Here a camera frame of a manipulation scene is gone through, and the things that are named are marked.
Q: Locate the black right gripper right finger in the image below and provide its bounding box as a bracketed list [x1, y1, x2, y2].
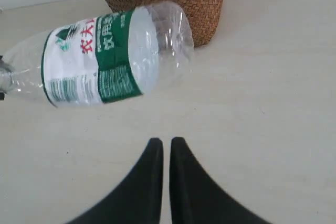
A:
[169, 137, 268, 224]

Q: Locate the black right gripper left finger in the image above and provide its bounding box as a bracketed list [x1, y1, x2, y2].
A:
[69, 138, 163, 223]

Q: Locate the clear plastic bottle green label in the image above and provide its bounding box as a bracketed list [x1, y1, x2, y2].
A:
[1, 1, 194, 107]

